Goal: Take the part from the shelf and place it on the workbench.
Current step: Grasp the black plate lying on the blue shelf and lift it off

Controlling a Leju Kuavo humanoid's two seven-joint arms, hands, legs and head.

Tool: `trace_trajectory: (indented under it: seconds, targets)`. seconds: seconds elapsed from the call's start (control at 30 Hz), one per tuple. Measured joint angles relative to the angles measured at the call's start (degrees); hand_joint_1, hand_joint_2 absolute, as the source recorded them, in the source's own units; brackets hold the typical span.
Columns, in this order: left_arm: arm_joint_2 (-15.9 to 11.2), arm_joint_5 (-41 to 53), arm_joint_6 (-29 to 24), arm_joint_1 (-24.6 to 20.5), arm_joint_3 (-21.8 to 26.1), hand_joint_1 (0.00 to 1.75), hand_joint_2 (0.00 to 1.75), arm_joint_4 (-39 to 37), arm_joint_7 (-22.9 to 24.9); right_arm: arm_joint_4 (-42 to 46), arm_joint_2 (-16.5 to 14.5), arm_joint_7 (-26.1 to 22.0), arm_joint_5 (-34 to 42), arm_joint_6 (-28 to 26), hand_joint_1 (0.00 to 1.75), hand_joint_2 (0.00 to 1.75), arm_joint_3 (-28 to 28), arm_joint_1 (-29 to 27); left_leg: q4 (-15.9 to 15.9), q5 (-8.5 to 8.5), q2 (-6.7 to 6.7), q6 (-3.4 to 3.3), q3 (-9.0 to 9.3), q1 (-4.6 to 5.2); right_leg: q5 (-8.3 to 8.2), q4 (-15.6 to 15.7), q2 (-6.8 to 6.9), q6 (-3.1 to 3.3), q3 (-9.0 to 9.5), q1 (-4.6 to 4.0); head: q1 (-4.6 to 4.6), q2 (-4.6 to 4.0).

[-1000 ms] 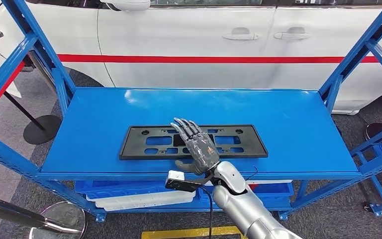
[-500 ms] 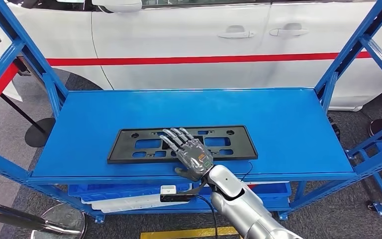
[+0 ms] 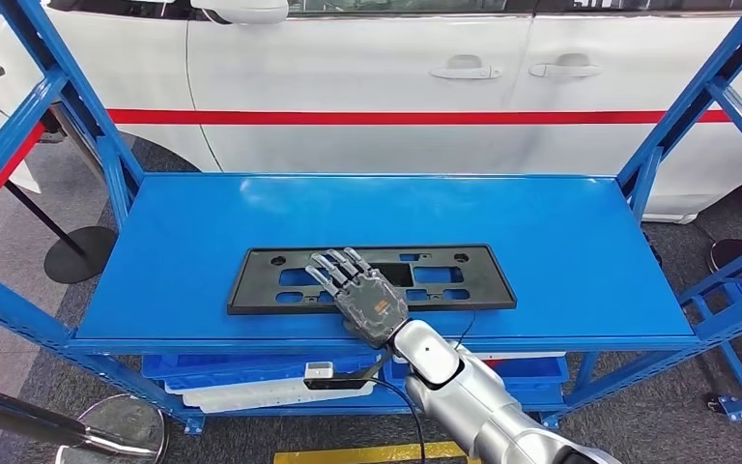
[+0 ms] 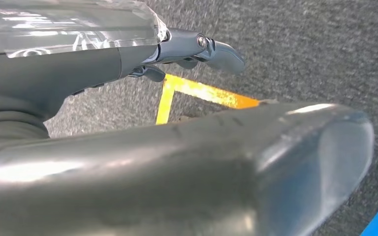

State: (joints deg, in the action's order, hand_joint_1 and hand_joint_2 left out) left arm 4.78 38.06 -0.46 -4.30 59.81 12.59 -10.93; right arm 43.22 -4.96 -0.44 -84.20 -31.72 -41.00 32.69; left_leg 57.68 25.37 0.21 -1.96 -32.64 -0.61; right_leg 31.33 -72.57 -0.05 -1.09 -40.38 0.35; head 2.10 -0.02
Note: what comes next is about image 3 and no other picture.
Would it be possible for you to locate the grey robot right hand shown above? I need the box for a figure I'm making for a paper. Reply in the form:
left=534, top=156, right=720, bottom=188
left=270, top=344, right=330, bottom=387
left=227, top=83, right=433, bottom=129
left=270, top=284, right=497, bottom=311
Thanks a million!
left=303, top=246, right=411, bottom=351

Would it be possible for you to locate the black plastic plate bracket part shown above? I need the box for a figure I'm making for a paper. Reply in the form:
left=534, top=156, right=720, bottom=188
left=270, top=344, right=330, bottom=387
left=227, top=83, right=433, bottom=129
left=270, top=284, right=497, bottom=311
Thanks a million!
left=226, top=243, right=518, bottom=316

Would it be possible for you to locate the blue metal shelf rack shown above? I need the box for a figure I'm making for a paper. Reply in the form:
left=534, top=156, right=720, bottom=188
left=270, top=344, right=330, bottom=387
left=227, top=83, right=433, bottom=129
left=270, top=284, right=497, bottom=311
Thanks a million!
left=0, top=0, right=742, bottom=437

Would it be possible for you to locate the yellow floor tape square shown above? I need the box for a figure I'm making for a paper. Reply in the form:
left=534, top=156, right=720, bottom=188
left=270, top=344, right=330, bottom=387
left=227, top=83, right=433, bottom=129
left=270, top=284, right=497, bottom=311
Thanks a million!
left=272, top=440, right=481, bottom=464

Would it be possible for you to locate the white plastic bin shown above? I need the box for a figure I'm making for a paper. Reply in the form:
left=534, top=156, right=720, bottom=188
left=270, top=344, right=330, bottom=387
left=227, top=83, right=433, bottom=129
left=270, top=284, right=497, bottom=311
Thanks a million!
left=164, top=376, right=376, bottom=415

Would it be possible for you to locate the blue plastic bin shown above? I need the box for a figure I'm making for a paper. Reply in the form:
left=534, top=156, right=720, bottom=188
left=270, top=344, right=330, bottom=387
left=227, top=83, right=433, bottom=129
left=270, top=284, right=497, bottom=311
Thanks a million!
left=486, top=357, right=569, bottom=387
left=141, top=354, right=385, bottom=392

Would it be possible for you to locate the white car with red stripe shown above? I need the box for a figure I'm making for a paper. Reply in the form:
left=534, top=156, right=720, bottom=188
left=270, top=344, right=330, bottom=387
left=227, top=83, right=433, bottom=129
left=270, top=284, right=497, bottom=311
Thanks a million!
left=0, top=0, right=742, bottom=225

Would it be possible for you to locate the black stanchion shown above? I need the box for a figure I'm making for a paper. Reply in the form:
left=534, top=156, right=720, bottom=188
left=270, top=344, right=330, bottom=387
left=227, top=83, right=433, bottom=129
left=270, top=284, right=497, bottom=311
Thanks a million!
left=708, top=238, right=742, bottom=276
left=0, top=134, right=118, bottom=285

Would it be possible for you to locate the white car side mirror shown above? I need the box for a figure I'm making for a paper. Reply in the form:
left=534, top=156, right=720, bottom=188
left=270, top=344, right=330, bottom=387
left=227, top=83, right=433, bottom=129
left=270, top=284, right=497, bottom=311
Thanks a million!
left=190, top=0, right=290, bottom=25

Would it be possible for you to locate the grey metal pole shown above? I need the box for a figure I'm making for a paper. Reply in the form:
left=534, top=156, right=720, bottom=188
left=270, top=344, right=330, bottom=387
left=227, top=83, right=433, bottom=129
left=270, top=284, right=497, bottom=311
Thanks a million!
left=50, top=105, right=108, bottom=184

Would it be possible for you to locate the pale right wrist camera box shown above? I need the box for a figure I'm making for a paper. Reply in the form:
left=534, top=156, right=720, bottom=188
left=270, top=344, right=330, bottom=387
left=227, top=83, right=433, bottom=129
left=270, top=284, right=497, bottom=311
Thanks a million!
left=302, top=362, right=379, bottom=392

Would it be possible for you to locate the black camera cable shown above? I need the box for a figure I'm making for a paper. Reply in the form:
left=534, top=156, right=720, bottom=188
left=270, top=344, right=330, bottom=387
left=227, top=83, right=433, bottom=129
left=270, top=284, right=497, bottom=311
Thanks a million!
left=364, top=377, right=427, bottom=464

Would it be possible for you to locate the white car door handle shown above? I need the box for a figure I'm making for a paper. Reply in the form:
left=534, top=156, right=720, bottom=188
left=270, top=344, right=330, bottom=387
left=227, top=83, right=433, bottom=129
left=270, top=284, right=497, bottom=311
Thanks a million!
left=528, top=52, right=604, bottom=79
left=428, top=54, right=502, bottom=81

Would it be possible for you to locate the chrome stanchion post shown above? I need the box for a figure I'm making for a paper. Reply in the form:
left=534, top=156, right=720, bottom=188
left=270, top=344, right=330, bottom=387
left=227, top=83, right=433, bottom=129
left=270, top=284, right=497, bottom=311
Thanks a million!
left=0, top=377, right=171, bottom=464

